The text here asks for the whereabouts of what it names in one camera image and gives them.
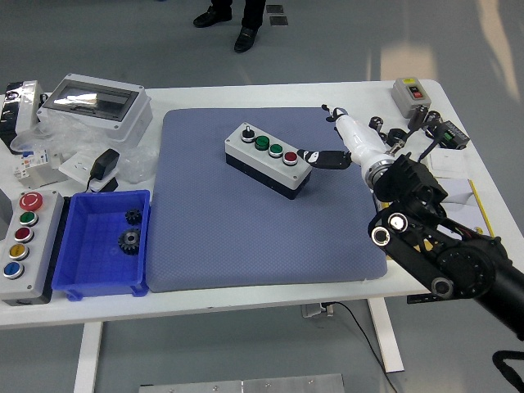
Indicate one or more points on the grey metal bracket plate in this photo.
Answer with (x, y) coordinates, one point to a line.
(45, 180)

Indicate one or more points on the black module with green terminal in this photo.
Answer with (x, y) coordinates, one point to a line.
(454, 135)

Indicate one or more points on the silver metal plate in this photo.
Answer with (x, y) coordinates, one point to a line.
(241, 385)

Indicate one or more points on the blue-grey mat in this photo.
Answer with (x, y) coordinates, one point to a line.
(225, 245)

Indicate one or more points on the white wall switch panel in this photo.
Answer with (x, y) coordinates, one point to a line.
(448, 161)

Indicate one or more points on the white circuit breaker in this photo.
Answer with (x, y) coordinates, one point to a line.
(34, 157)

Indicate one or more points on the black cylindrical capacitor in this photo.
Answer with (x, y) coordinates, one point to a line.
(416, 118)
(433, 118)
(376, 122)
(383, 137)

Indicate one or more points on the blue plastic bin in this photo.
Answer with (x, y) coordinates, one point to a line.
(94, 266)

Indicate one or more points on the white wall socket panel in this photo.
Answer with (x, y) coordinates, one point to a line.
(73, 168)

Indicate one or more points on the black power adapter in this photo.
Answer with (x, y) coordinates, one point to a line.
(104, 163)

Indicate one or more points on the person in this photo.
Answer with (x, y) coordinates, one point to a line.
(249, 24)

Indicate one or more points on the yellow and white carton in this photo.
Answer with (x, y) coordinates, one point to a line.
(466, 204)

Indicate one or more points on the grey four-button control box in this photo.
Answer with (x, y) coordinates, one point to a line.
(262, 159)

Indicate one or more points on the grey two-button switch box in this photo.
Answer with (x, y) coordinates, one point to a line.
(403, 100)

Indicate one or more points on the clear plastic bag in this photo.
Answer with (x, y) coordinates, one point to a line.
(139, 163)
(61, 135)

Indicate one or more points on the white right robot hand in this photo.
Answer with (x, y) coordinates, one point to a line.
(362, 141)

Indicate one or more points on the white table leg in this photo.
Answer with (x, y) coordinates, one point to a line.
(88, 356)
(387, 340)

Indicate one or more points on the black table control panel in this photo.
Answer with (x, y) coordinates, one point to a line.
(417, 299)

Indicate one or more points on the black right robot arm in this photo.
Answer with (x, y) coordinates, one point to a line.
(462, 262)

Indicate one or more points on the small black gear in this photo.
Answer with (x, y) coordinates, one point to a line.
(133, 217)

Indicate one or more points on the grey clear-lid distribution box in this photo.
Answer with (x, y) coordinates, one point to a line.
(127, 123)

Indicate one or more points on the large black gear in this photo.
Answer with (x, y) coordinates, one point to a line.
(130, 242)

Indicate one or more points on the grey box under table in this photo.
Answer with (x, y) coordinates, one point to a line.
(313, 310)

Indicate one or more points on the grey five-button control box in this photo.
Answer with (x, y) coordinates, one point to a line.
(39, 254)

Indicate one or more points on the black hex nut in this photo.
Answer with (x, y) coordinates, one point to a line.
(395, 134)

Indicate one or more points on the black and white wrapped device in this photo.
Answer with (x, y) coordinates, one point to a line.
(24, 102)

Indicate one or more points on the dark floor plate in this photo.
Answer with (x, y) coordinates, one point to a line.
(274, 9)
(278, 20)

